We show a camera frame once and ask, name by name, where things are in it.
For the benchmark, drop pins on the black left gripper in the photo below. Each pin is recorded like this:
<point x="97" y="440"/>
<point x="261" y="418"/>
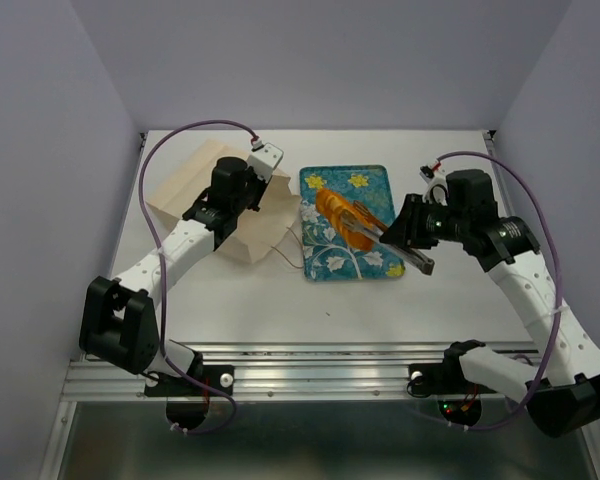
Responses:
<point x="260" y="185"/>

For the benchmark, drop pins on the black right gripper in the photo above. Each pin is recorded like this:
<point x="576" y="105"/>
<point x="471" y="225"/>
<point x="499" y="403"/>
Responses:
<point x="406" y="227"/>

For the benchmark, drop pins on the beige paper bag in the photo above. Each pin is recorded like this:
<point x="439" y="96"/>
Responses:
<point x="257" y="232"/>

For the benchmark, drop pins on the metal serving tongs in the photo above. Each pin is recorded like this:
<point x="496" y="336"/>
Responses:
<point x="363" y="231"/>

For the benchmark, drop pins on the orange twisted fake bread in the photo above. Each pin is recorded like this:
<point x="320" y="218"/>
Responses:
<point x="329" y="204"/>

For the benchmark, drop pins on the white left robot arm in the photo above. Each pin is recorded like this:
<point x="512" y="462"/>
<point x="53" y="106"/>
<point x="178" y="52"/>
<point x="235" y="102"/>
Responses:
<point x="124" y="318"/>

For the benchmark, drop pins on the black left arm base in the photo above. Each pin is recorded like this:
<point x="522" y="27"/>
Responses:
<point x="197" y="404"/>

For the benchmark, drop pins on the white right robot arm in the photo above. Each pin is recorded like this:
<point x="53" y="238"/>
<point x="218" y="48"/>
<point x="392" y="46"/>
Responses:
<point x="562" y="393"/>

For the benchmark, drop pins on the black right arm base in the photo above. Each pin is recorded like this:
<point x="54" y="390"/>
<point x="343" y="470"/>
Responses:
<point x="459" y="402"/>

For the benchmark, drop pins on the teal floral tray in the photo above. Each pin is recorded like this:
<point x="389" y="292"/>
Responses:
<point x="326" y="256"/>

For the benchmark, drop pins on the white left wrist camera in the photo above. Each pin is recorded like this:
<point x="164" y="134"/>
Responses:
<point x="264" y="159"/>

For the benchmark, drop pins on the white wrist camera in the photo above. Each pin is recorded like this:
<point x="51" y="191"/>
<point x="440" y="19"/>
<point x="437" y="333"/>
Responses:
<point x="434" y="176"/>
<point x="264" y="159"/>

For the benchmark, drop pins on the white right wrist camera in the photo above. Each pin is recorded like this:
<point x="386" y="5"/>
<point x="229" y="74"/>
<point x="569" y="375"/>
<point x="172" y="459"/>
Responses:
<point x="434" y="176"/>

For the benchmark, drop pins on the aluminium front rail frame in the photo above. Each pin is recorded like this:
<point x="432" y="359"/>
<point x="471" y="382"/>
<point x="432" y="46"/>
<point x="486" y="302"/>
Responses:
<point x="306" y="411"/>

